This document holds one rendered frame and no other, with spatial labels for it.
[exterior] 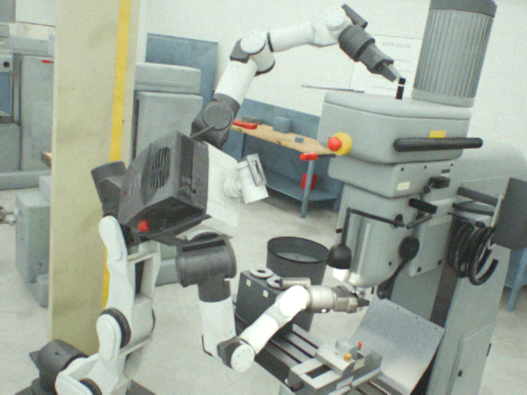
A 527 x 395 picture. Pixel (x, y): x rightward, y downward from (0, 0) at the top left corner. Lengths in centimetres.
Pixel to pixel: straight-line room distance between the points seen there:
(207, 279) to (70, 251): 176
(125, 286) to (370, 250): 79
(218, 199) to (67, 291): 185
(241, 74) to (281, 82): 630
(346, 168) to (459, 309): 75
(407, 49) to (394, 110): 524
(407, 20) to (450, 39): 497
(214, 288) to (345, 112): 58
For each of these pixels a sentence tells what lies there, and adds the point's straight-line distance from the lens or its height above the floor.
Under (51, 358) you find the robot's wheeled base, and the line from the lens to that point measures 220.
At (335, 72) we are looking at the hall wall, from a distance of 720.
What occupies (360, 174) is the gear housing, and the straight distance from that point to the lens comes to 149.
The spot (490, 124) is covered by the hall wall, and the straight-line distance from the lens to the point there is 601.
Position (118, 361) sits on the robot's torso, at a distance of 186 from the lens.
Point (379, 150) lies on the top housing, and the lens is 135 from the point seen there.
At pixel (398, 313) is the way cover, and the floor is 108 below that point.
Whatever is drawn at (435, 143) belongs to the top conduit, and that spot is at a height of 179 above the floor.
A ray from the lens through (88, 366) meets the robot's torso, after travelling 217.
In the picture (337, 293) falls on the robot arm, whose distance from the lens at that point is 167.
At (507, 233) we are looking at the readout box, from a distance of 165.
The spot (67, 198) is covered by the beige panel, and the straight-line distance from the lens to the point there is 291.
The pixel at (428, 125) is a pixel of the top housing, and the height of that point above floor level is 184.
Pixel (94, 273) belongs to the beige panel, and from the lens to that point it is 316.
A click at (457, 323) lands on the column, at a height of 113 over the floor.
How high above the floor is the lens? 197
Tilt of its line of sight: 16 degrees down
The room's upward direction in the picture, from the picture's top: 8 degrees clockwise
